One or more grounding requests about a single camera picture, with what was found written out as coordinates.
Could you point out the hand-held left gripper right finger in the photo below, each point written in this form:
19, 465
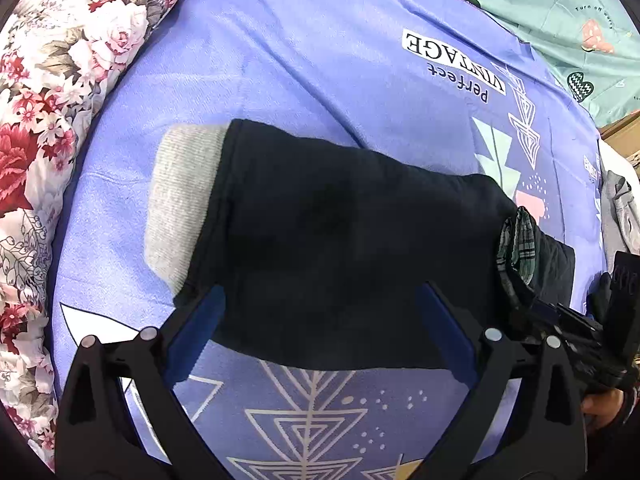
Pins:
445, 335

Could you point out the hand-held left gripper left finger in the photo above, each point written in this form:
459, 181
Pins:
197, 335

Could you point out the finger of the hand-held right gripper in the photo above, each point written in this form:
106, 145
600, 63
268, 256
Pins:
550, 317

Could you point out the dark navy pants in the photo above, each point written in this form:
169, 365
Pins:
340, 250

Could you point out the person's right hand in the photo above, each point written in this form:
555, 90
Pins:
602, 407

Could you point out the black garment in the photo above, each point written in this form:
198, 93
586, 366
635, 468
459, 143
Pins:
542, 260

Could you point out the grey garment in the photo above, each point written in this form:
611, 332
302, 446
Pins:
620, 220

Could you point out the white cloth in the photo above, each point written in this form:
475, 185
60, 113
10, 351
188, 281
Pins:
607, 157

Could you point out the floral rolled quilt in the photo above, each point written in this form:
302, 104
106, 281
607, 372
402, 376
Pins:
50, 135

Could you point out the purple printed bedsheet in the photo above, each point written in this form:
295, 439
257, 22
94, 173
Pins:
310, 60

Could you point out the green heart print sheet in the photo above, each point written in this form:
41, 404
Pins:
565, 20

